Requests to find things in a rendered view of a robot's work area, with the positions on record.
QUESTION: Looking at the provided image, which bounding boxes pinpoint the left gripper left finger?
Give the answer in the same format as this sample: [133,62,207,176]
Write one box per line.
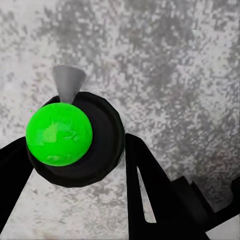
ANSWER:
[0,136,34,234]

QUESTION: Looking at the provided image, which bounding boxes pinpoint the insectifuge atomizer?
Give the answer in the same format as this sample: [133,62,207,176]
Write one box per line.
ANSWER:
[25,65,126,188]

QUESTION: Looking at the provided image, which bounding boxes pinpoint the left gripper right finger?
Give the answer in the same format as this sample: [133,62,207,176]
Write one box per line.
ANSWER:
[124,133,210,240]

